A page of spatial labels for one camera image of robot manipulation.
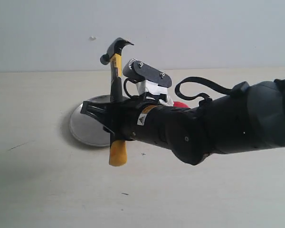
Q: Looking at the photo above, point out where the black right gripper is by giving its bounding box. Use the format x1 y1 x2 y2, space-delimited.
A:
81 99 166 143

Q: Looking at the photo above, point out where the yellow black claw hammer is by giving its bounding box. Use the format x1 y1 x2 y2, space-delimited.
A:
100 38 132 167

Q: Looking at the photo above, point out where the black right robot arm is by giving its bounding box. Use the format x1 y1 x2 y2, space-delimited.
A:
81 77 285 165

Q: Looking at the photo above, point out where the red dome push button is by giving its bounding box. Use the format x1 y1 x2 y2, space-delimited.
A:
173 101 189 108

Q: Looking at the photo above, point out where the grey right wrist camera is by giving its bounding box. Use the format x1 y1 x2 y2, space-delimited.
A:
123 58 172 88

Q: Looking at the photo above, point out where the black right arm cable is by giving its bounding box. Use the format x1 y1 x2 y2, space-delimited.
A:
174 76 233 104

